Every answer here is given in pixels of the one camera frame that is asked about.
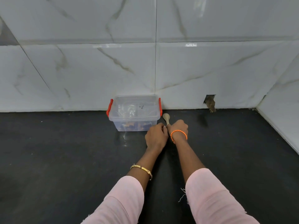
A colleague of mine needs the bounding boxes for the gold bangle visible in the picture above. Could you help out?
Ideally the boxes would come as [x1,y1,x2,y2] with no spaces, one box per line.
[130,164,153,180]

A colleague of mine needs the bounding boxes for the person's right forearm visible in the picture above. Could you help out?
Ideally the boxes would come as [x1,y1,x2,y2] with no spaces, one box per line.
[172,134,261,224]

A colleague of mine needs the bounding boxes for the person's left forearm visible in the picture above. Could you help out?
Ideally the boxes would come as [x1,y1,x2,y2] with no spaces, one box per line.
[81,147,164,224]

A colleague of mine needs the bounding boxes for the person's left hand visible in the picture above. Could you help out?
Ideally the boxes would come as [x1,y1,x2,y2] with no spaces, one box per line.
[145,123,169,153]

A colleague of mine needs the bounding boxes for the clear plastic storage box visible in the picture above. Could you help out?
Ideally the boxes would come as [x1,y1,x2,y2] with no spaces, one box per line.
[106,95,163,132]

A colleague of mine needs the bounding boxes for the orange thread bracelet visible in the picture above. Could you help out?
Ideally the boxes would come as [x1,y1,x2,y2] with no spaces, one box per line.
[170,130,188,144]

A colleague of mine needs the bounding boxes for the person's right hand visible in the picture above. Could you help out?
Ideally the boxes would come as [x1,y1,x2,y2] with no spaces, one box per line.
[167,119,189,141]

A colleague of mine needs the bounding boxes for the brown items in box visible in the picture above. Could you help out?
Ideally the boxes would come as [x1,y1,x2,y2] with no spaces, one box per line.
[120,121,153,131]

